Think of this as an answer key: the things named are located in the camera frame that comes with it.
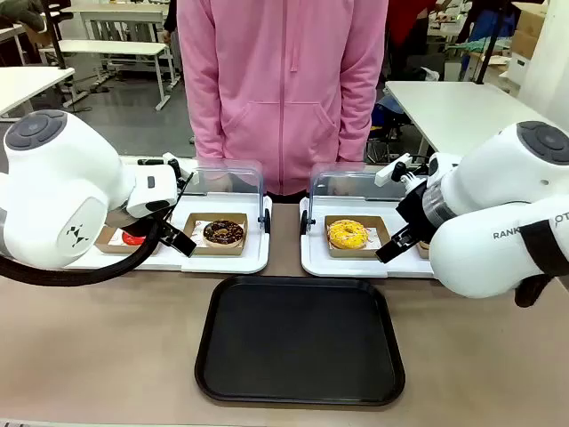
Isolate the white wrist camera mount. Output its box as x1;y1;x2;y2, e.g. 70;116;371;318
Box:
374;152;429;189
136;152;196;210

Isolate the background person in blue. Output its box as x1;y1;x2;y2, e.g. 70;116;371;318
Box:
464;0;519;51

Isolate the white background desk with rails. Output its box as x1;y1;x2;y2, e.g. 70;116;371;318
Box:
69;3;171;42

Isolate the clear plastic display lid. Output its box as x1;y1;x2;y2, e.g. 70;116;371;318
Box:
182;159;267;226
308;163;429;226

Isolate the white display tray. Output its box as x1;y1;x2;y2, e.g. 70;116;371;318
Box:
299;194;440;279
66;194;273;275

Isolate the background person in dark clothes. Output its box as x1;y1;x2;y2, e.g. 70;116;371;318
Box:
161;0;180;45

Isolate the white cardboard box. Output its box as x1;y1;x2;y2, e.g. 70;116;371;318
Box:
505;53;535;95

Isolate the person in pink hoodie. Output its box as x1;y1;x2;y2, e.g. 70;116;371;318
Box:
176;0;390;197

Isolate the large white background table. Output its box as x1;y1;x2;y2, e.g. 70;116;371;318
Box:
383;79;559;157

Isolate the black stand pole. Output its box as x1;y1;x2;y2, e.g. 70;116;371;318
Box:
41;0;76;71
474;26;500;85

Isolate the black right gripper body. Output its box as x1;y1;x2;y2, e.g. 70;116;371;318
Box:
396;179;445;244

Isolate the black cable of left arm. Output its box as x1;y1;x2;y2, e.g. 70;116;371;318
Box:
0;217;161;287

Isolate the black plastic serving tray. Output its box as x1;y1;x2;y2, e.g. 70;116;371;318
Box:
194;274;407;408

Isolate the chocolate sprinkled donut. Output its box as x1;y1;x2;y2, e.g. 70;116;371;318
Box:
202;219;246;248

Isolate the brown cardboard box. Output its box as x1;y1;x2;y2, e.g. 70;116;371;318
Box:
509;1;549;60

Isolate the yellow glazed donut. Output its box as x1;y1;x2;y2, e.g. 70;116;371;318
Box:
326;218;368;251

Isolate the white background bench desk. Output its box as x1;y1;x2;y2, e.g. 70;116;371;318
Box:
56;38;173;112

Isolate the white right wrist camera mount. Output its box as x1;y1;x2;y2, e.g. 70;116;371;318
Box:
374;152;429;189

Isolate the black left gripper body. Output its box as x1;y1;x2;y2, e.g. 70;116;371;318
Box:
108;200;173;238

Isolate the black strap on right arm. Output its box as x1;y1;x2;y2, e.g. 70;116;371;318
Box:
514;219;566;309

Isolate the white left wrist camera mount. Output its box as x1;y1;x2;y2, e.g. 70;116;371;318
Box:
136;152;196;210

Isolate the background person in red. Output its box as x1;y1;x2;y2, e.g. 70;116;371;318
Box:
387;0;448;84

